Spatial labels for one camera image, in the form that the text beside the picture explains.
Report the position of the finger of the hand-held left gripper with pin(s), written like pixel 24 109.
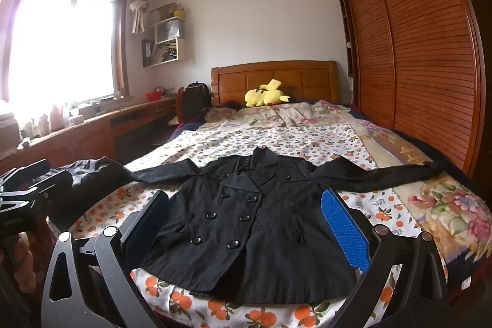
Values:
pixel 27 168
pixel 57 182

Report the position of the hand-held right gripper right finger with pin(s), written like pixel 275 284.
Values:
pixel 342 228

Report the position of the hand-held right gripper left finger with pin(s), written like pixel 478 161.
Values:
pixel 153 214

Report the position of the black double-breasted coat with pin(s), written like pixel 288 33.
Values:
pixel 246 220

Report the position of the pile of dark clothes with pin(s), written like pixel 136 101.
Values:
pixel 92 174

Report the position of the person's left hand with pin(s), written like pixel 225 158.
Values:
pixel 29 259

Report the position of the cardboard box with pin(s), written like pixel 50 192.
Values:
pixel 8 136

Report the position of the pink bottle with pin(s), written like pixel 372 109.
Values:
pixel 57 118

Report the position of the tissue box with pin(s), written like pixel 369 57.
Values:
pixel 77 119

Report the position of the wooden bed with floral sheet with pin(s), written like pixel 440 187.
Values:
pixel 442 205

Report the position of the red bowl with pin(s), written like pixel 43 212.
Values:
pixel 154 96

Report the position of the black backpack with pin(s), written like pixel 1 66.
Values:
pixel 196 101

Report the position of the wood-framed window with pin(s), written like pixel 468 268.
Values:
pixel 57 43

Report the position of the wooden bed headboard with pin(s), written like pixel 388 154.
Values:
pixel 303 80

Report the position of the yellow plush toy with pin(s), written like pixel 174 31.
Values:
pixel 265 95

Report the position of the black binders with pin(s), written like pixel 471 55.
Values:
pixel 146 53

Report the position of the stack of books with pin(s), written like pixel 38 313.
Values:
pixel 163 53

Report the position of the white paper bag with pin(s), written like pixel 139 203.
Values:
pixel 171 30

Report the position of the tied white curtain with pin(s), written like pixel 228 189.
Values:
pixel 140 5

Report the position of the wooden slatted wardrobe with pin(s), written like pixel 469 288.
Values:
pixel 422 43

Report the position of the white wall shelf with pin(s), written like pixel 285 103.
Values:
pixel 182 49

